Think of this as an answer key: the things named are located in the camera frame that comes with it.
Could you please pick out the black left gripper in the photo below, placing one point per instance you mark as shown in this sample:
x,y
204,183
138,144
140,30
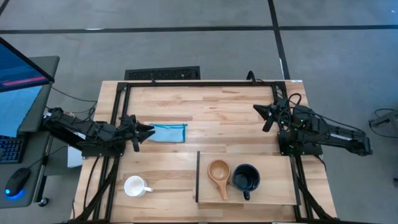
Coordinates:
x,y
128,130

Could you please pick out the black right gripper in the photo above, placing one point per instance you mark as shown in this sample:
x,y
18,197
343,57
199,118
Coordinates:
x,y
280,112

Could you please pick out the white mug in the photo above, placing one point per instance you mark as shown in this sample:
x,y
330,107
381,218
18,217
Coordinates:
x,y
133,186

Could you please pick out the dark blue mug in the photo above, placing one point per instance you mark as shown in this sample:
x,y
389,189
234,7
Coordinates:
x,y
246,179

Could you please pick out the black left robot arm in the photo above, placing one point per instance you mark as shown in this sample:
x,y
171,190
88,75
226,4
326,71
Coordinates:
x,y
77,127

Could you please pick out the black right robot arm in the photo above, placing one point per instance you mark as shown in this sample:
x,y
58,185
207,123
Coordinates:
x,y
339,135

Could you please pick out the light blue cloth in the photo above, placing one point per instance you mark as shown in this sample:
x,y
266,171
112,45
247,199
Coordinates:
x,y
169,133

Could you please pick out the light wooden board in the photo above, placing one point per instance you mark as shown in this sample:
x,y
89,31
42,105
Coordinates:
x,y
276,177

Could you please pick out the white box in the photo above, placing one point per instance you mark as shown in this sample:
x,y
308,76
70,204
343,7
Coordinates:
x,y
74,158

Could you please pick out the black desk caster wheel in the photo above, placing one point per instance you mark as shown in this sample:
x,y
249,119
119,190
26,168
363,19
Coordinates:
x,y
43,202

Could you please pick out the grey side desk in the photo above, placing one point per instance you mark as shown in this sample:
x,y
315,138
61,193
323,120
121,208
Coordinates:
x,y
46,67

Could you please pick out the black backlit keyboard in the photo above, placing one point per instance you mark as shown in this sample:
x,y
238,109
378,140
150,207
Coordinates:
x,y
11,149

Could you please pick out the black computer mouse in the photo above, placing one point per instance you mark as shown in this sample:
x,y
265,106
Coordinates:
x,y
17,182

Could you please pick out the computer monitor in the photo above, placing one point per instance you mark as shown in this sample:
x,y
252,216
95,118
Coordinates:
x,y
18,71

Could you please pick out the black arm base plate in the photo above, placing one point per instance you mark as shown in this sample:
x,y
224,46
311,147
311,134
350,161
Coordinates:
x,y
308,151
102,153

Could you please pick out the black aluminium table frame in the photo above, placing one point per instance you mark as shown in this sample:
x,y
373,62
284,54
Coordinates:
x,y
202,84

